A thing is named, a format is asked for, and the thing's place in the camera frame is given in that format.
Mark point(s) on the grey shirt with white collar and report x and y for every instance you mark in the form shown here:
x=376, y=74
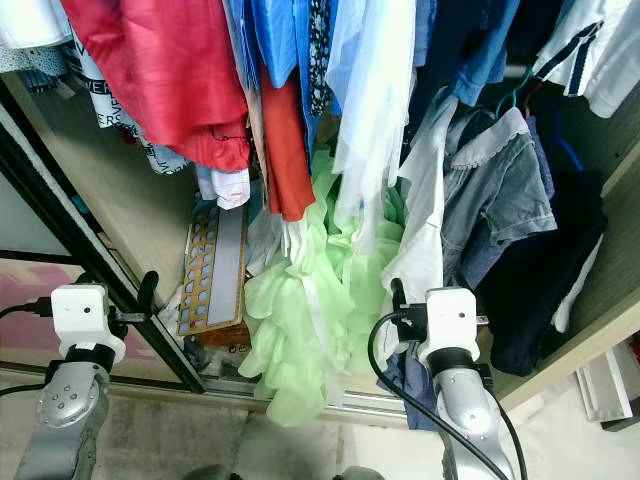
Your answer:
x=500, y=200

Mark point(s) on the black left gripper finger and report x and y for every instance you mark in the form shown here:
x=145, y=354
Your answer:
x=148, y=290

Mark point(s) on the perforated beige patterned board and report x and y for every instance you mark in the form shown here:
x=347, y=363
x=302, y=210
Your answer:
x=220, y=270

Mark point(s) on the grey robot leg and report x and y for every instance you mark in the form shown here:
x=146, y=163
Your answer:
x=360, y=474
x=205, y=474

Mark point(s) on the grey right robot leg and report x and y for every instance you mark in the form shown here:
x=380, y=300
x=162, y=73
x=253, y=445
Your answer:
x=360, y=474

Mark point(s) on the pale sheer white shirt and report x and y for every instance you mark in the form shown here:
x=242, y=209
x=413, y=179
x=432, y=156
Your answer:
x=375, y=90

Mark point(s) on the bright blue shirt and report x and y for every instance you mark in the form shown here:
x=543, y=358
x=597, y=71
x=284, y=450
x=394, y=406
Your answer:
x=285, y=35

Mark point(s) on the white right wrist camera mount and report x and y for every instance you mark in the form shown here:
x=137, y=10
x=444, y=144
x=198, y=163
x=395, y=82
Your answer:
x=450, y=320

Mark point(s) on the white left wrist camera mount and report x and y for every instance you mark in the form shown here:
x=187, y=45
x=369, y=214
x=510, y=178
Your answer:
x=82, y=312

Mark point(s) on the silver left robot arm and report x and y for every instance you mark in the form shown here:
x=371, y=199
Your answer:
x=60, y=410

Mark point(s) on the teal clothes hanger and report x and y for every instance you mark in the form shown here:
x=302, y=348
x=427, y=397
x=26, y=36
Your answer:
x=515, y=95

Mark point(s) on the light wooden wardrobe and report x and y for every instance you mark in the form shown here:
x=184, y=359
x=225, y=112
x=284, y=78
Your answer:
x=120, y=190

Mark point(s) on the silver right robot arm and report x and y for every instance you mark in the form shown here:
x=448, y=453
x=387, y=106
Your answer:
x=465, y=410

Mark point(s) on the black-framed sliding wardrobe door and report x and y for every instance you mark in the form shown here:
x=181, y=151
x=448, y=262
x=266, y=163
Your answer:
x=25, y=215

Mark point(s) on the white garment with black letters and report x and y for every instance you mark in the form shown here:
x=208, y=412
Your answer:
x=110, y=95

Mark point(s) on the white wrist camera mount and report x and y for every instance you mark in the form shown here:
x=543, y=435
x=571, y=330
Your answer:
x=82, y=312
x=450, y=320

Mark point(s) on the grey left robot leg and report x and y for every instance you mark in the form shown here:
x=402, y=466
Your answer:
x=205, y=474

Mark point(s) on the white dotted garment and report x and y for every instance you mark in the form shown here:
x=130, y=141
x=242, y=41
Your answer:
x=25, y=62

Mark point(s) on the dark navy garment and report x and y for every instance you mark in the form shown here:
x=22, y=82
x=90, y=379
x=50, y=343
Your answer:
x=530, y=310

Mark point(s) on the blue jeans fabric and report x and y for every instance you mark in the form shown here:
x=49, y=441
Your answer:
x=405, y=385

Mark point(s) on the navy patterned garment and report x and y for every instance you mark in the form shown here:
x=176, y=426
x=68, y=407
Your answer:
x=320, y=55

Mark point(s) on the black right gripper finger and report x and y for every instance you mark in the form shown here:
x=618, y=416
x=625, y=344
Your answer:
x=397, y=292

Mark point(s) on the light green ruffled dress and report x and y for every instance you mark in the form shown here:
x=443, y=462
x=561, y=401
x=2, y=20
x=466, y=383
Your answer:
x=290, y=330

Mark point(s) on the white plastic piece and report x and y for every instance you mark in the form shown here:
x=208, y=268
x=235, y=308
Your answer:
x=605, y=395

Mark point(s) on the white navy-striped garment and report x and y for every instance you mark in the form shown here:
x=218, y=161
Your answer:
x=590, y=50

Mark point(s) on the plain white garment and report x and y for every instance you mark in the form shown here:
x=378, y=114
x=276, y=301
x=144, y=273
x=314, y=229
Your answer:
x=35, y=20

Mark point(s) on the denim blue shirt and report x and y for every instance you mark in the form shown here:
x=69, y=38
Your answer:
x=480, y=50

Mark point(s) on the orange-red garment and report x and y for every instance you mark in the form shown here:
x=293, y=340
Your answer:
x=285, y=150

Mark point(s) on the red garment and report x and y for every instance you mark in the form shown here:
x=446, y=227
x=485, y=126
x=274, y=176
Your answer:
x=170, y=70

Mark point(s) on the small white red-printed garment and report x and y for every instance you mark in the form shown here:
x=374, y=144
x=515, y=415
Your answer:
x=225, y=188

